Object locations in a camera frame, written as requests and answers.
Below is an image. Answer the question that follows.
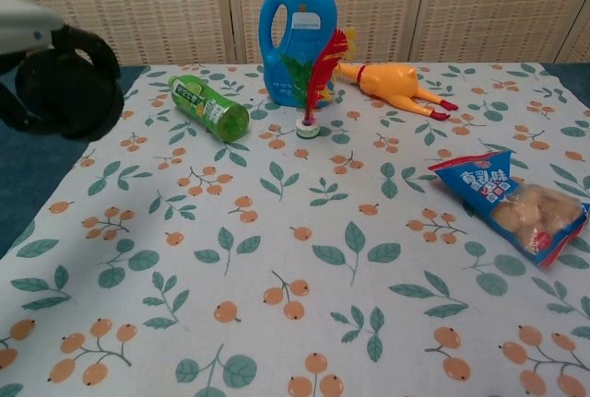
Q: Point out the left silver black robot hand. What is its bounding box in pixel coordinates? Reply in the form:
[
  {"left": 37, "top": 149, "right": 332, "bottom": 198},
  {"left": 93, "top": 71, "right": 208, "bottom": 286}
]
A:
[{"left": 0, "top": 0, "right": 124, "bottom": 140}]

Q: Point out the bamboo folding screen panel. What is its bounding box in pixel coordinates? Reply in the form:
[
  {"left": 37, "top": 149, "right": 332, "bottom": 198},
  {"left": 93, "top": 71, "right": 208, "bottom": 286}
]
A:
[
  {"left": 560, "top": 9, "right": 590, "bottom": 64},
  {"left": 0, "top": 0, "right": 234, "bottom": 66},
  {"left": 225, "top": 0, "right": 432, "bottom": 65},
  {"left": 414, "top": 0, "right": 590, "bottom": 64}
]

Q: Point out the green tea bottle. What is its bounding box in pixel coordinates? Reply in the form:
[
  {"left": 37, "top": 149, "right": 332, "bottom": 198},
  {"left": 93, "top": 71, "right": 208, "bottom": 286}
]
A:
[{"left": 168, "top": 74, "right": 251, "bottom": 143}]

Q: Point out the blue pump detergent bottle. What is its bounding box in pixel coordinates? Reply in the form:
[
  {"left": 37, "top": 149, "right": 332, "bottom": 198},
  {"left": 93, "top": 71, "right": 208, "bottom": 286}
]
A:
[{"left": 257, "top": 0, "right": 340, "bottom": 109}]

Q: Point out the red green feather shuttlecock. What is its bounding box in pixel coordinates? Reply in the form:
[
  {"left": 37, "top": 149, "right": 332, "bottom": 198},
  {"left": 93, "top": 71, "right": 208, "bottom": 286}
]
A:
[{"left": 279, "top": 28, "right": 350, "bottom": 139}]

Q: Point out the floral print tablecloth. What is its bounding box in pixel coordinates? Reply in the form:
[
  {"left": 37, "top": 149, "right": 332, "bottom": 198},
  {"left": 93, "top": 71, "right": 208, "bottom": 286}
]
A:
[{"left": 0, "top": 63, "right": 590, "bottom": 397}]

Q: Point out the yellow rubber chicken toy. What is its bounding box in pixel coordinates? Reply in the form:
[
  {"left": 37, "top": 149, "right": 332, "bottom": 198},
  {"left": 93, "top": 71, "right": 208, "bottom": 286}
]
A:
[{"left": 335, "top": 28, "right": 460, "bottom": 122}]

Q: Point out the blue snack bag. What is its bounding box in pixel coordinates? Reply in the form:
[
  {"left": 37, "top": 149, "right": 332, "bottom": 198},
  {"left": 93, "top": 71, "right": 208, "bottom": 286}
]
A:
[{"left": 427, "top": 150, "right": 590, "bottom": 269}]

